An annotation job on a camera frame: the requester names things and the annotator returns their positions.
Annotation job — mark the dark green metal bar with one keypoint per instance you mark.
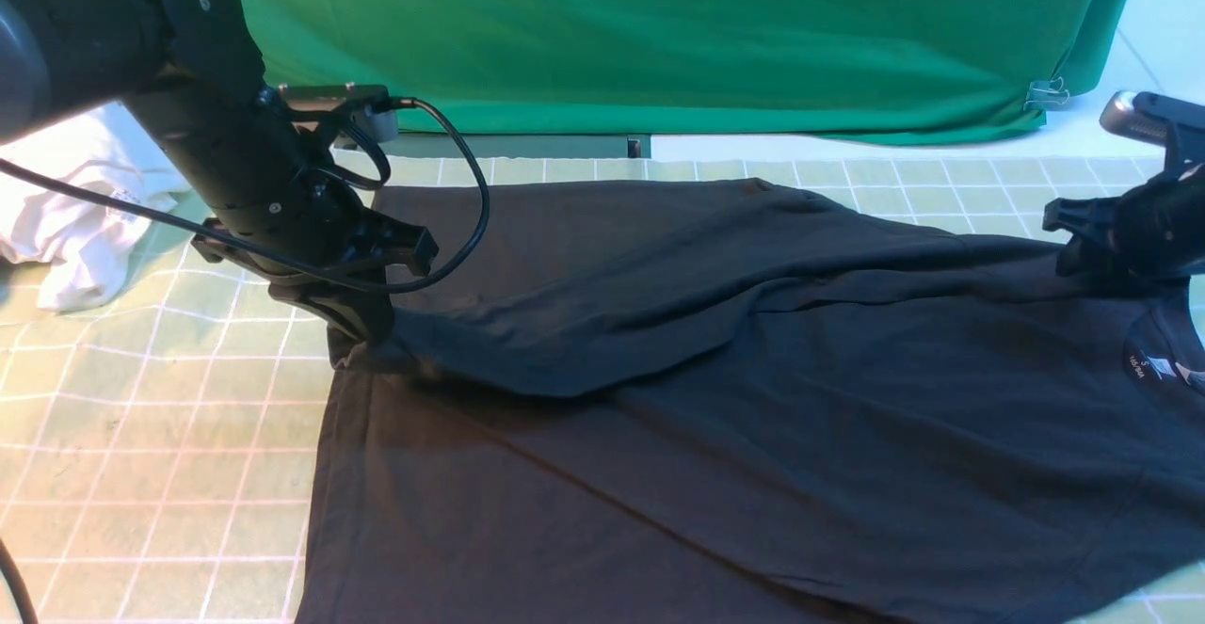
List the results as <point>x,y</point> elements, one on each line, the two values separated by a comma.
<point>412,145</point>

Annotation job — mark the dark gray long-sleeve shirt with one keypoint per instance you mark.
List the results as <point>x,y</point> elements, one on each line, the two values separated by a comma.
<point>733,402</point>

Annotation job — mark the silver binder clip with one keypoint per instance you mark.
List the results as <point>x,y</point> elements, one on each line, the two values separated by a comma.
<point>1046,95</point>

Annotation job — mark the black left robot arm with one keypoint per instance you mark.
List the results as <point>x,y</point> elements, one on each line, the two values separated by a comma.
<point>193,76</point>

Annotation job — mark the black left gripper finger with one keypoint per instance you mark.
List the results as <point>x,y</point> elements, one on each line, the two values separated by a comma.
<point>362,316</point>

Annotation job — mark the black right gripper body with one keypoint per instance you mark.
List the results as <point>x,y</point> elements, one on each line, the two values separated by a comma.
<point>1153,233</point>

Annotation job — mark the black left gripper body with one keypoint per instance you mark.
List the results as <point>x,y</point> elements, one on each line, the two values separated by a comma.
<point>340,242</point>

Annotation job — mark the white crumpled shirt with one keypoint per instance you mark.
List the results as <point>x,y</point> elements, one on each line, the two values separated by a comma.
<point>87,247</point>

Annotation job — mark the green backdrop cloth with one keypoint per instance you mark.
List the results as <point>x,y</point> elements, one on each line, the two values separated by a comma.
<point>893,72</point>

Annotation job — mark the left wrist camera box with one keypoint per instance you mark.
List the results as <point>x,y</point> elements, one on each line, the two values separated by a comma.
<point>365,105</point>

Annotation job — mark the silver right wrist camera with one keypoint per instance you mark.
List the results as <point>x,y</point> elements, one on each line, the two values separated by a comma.
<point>1147,117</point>

